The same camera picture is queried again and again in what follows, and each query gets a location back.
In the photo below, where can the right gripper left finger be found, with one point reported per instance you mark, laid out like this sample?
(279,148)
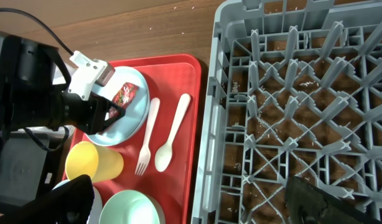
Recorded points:
(69,203)

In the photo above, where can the red serving tray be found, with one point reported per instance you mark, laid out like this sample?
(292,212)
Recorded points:
(168,77)

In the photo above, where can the black plastic tray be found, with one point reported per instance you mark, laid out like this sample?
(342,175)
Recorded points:
(26,171)

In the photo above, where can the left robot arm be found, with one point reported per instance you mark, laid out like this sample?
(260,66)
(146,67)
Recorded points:
(34,91)

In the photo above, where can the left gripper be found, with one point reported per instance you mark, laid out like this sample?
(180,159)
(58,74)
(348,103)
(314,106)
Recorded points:
(92,116)

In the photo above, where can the white plastic fork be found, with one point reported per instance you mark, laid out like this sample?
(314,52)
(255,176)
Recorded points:
(145,153)

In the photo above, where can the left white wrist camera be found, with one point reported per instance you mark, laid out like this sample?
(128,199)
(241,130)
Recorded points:
(89,72)

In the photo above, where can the red snack wrapper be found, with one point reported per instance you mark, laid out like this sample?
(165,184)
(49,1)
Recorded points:
(127,93)

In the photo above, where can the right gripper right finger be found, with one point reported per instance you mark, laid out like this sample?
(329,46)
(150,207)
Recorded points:
(308,204)

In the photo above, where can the blue bowl with food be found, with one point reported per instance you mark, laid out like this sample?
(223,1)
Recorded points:
(96,208)

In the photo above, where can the grey dishwasher rack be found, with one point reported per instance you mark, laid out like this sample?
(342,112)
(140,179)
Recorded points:
(294,89)

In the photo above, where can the yellow plastic cup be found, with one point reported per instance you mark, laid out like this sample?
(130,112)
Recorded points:
(98,162)

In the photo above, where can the light blue plate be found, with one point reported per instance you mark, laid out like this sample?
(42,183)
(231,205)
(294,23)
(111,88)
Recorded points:
(136,112)

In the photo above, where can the mint green bowl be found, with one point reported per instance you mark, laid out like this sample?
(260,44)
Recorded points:
(132,207)

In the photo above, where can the white plastic spoon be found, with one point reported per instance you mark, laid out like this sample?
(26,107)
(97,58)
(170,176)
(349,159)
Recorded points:
(164,153)

